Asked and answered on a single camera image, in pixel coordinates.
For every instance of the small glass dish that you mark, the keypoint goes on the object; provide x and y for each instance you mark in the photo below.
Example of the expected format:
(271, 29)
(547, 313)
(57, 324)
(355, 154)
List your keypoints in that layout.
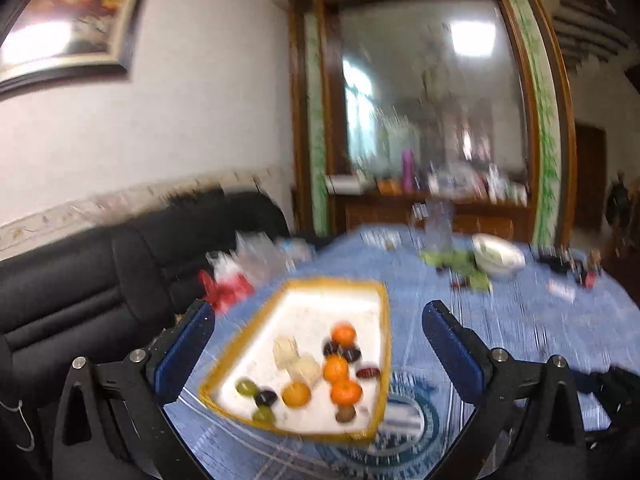
(382, 239)

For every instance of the brown round fruit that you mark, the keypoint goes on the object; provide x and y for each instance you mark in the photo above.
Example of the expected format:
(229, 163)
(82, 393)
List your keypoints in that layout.
(345, 414)

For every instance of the orange mandarin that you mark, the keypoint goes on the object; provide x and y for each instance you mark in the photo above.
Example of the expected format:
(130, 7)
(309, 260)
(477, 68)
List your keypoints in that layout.
(345, 392)
(335, 369)
(344, 334)
(296, 395)

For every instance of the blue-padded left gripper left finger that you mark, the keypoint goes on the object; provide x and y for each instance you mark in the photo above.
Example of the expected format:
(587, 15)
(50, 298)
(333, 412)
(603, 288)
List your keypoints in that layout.
(111, 421)

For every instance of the white bowl with greens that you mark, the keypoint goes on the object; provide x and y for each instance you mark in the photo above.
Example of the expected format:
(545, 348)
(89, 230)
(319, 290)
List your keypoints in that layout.
(497, 257)

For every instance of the dark round fruit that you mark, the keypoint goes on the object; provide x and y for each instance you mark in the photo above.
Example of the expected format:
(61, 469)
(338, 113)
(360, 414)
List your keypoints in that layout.
(351, 354)

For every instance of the clear plastic bag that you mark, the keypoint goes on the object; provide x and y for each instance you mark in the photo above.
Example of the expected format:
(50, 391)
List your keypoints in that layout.
(259, 258)

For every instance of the wooden cabinet with mirror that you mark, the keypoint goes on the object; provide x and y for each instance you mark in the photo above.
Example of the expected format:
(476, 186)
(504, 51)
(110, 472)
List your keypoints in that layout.
(475, 88)

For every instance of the clear plastic water jug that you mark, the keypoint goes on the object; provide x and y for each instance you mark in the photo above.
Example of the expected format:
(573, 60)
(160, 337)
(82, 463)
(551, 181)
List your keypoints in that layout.
(431, 225)

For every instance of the framed painting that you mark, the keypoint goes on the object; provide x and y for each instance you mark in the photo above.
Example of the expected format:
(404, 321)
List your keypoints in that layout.
(49, 40)

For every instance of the green vegetable leaves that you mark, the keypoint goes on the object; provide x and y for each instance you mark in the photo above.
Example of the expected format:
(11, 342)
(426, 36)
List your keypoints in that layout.
(461, 267)

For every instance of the white card pack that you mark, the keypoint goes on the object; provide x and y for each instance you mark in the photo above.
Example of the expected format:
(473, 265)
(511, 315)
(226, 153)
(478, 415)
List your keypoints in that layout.
(561, 290)

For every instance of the purple bottle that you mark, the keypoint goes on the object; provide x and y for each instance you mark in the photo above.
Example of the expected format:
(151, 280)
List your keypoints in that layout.
(407, 178)

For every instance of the black charger with cable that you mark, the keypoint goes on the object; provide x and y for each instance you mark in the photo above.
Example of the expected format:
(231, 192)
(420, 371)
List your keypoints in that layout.
(558, 259)

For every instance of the red jujube date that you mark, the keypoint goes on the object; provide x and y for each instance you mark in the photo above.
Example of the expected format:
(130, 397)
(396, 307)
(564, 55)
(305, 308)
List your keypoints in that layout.
(368, 372)

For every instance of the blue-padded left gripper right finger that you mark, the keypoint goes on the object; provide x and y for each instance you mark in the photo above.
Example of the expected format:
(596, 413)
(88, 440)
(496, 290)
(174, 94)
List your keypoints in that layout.
(537, 401)

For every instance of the person in dark clothes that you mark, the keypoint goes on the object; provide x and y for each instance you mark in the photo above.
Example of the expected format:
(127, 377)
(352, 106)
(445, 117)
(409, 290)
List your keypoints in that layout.
(618, 207)

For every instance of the dark purple plum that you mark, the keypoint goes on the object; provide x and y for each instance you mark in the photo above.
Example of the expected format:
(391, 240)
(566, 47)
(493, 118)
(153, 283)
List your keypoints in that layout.
(265, 397)

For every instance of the white tray with yellow rim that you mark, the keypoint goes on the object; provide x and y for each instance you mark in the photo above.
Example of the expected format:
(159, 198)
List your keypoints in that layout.
(307, 310)

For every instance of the green round fruit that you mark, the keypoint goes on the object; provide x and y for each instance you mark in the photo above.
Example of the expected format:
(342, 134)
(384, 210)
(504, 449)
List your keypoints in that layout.
(264, 415)
(245, 387)

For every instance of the white foam-wrapped fruit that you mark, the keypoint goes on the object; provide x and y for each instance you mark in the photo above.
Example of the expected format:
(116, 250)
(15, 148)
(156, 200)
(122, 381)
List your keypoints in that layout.
(307, 370)
(285, 352)

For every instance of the red plastic bag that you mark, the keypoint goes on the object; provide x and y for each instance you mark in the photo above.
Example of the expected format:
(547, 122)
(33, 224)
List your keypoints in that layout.
(223, 295)

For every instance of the black sofa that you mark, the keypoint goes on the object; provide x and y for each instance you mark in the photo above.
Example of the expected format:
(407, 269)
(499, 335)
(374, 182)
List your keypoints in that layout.
(102, 293)

